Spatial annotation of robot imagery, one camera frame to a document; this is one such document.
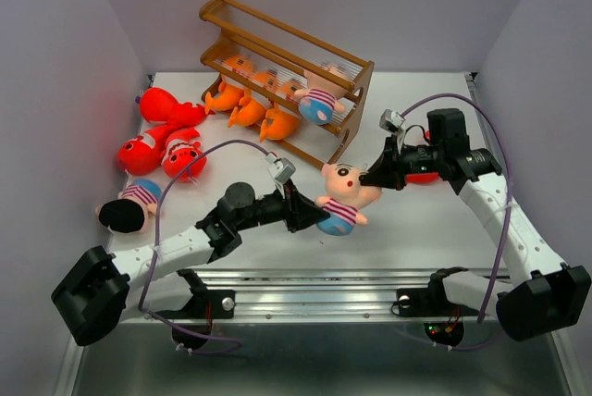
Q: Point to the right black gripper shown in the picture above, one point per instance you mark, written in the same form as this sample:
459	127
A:
388	169

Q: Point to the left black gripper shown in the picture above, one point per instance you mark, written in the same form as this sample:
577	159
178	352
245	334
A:
299	212

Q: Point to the red shark plush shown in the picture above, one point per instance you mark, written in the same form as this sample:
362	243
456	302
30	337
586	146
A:
141	155
182	148
159	107
421	178

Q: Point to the boy doll blue pants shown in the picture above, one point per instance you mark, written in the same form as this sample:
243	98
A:
344	199

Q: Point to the orange shark plush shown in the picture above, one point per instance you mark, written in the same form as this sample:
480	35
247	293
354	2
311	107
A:
253	106
279	123
229	91

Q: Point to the boy doll striped shirt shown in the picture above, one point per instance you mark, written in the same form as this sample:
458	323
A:
320	99

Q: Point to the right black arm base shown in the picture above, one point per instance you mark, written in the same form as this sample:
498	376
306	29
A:
430	301

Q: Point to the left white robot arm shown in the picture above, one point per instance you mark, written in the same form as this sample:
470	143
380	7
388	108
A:
92	296

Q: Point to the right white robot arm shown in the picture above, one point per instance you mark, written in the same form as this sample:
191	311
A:
531	290

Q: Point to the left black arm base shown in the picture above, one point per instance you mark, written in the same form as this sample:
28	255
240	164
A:
184	295

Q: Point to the brown wooden toy shelf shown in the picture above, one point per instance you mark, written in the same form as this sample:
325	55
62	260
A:
273	44

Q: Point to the red shark plush top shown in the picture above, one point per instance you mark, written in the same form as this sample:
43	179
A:
159	107

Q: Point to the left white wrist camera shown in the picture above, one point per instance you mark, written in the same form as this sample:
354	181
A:
280	169

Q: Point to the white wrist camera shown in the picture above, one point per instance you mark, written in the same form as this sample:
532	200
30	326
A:
280	169
391	121

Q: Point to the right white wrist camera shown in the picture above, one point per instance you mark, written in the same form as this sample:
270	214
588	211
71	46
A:
391	121

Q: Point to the aluminium mounting rail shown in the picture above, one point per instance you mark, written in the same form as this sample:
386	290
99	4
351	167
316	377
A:
304	296

